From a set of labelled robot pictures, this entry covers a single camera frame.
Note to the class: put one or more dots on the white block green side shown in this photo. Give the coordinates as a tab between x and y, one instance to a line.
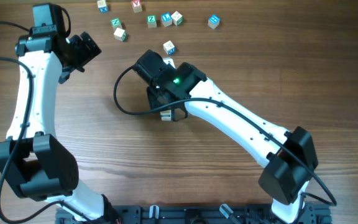
120	34

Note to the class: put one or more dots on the white block blue side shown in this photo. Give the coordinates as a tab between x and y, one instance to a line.
166	119

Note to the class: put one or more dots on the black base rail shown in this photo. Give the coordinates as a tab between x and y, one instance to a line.
252	213

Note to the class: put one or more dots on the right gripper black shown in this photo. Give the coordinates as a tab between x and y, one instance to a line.
153	99

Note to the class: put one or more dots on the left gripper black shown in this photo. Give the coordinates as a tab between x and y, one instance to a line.
87	53

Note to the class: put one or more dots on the block with blue X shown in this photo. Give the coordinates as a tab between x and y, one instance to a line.
102	6

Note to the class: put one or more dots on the green z block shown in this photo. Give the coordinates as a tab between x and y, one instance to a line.
116	23
151	21

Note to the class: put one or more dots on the blue top block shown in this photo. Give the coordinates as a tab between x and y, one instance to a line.
213	21

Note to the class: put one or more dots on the white block green N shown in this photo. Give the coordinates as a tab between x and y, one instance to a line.
177	18

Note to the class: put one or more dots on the blue L block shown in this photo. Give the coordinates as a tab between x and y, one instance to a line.
166	19

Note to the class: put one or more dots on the white block blue D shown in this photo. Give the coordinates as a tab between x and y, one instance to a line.
169	47

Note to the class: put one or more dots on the block with red V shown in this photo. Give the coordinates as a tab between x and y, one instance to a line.
136	6

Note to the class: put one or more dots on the left green Z block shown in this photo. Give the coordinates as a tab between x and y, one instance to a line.
116	23

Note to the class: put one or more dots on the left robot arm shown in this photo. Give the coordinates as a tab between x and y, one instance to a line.
32	161

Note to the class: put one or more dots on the white block bird picture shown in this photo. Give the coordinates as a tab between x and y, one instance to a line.
166	114

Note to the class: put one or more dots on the middle green Z block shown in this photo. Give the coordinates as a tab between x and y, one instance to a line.
151	21

